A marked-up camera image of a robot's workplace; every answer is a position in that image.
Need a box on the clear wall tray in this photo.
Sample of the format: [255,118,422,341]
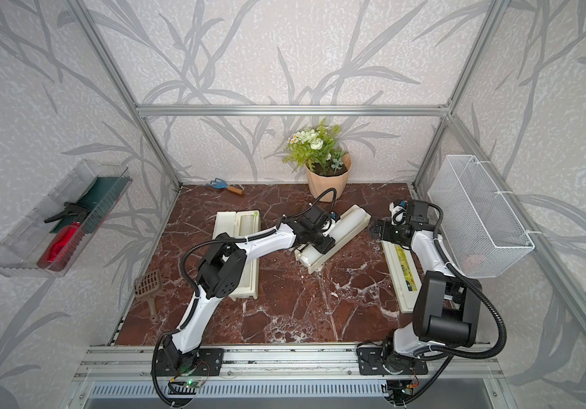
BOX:
[0,160,132,278]

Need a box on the cream dispenser lid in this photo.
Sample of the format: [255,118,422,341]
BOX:
[212,211,239,239]
[382,241,422,314]

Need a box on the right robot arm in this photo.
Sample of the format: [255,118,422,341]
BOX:
[371,199,508,361]

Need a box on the green cloth in tray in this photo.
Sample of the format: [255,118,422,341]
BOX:
[51,177,131,234]

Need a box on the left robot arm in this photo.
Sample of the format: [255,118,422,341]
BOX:
[151,205,341,378]

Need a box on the blue garden trowel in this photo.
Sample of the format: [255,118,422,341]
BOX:
[205,178,245,196]

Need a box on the white plastic wrap roll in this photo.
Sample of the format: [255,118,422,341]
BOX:
[295,204,371,272]

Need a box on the cream dispenser box base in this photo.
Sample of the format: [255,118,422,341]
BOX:
[227,209,262,301]

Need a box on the red spray bottle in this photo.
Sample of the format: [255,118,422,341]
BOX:
[37,202,90,272]

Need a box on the white wire basket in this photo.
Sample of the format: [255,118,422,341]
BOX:
[428,154,535,279]

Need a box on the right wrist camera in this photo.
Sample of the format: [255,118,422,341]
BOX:
[390,200,407,225]

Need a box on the potted green plant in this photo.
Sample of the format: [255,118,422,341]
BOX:
[283,119,352,199]

